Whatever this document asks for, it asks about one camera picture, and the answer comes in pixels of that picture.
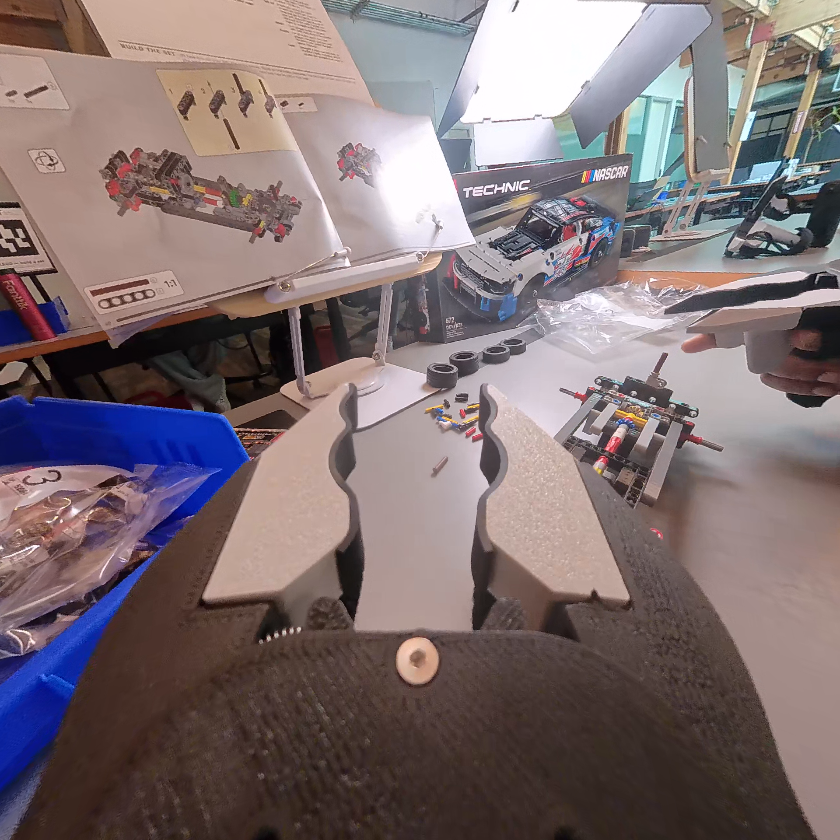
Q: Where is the black rounded device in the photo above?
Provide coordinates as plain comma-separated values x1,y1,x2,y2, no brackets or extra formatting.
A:
806,189,840,249

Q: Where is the blue plastic bin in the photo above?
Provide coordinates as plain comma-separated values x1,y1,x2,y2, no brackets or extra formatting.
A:
0,395,252,796

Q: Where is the grey side table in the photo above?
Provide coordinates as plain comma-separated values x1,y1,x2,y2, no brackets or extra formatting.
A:
620,217,840,284

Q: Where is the curved plywood stand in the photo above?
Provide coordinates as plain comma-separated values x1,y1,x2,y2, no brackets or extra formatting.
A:
658,66,731,238

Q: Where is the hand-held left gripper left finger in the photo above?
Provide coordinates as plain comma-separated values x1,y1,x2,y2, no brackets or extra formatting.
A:
201,384,362,631

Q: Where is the lego race car box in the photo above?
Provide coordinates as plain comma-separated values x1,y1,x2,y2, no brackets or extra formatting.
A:
420,153,635,345

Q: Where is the black lego beam subassembly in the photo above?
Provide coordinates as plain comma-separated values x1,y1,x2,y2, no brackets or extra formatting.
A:
620,371,676,411

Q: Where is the empty clear plastic bag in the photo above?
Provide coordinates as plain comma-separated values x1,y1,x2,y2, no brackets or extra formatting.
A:
535,276,731,360

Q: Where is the lego car chassis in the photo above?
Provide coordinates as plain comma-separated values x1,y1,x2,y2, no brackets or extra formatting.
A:
554,354,725,508

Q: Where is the clear bag of lego parts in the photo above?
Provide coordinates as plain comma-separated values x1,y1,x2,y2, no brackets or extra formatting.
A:
0,462,222,658

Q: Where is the white book stand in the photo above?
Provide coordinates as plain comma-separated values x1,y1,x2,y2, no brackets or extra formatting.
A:
210,252,447,432

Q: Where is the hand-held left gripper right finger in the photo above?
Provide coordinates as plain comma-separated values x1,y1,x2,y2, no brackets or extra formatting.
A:
471,382,632,632

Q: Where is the pile of loose lego pins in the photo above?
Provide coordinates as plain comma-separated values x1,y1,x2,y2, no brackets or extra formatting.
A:
423,392,483,439

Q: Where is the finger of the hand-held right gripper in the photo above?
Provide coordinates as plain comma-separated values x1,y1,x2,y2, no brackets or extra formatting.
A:
684,297,809,334
663,269,840,316

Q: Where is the black white marker card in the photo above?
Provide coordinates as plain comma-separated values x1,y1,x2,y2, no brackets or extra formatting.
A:
0,202,59,275

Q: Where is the red tube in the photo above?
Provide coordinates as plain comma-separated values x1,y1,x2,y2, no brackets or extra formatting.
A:
0,272,59,343

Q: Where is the black and white device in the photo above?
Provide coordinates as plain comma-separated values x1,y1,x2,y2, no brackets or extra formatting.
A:
722,174,815,260

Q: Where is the person's right hand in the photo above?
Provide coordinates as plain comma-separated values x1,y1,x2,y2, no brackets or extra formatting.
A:
681,327,840,403

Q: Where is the studio light panel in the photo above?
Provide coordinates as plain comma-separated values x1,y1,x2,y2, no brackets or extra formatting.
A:
436,0,731,173

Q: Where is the grey green cloth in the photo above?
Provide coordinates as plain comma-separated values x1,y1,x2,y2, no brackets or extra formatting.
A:
154,348,232,416

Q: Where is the white printed paper sheet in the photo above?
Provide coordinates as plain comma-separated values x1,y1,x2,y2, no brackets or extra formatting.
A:
77,0,376,107

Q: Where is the wooden workbench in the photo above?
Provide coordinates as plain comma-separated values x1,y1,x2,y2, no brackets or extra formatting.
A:
0,305,231,365

